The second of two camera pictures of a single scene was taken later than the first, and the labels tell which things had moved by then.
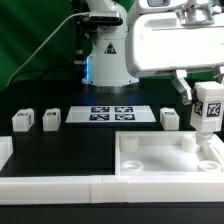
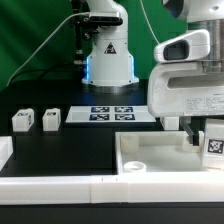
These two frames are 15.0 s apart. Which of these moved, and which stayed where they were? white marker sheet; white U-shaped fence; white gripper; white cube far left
Moved: white gripper
Stayed: white cube far left; white marker sheet; white U-shaped fence
